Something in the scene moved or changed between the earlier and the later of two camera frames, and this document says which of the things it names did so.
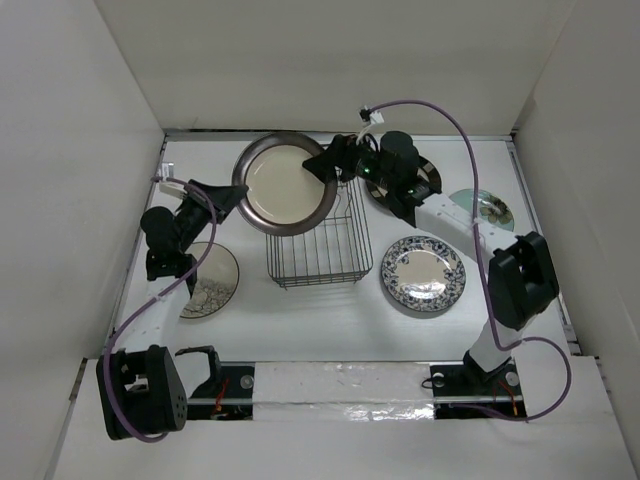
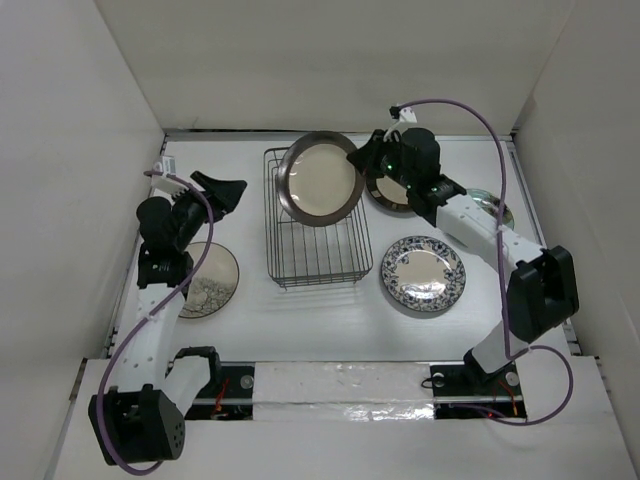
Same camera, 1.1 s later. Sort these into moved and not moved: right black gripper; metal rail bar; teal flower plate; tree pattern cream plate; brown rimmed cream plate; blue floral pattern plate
Moved: brown rimmed cream plate; right black gripper
Not moved: tree pattern cream plate; metal rail bar; blue floral pattern plate; teal flower plate
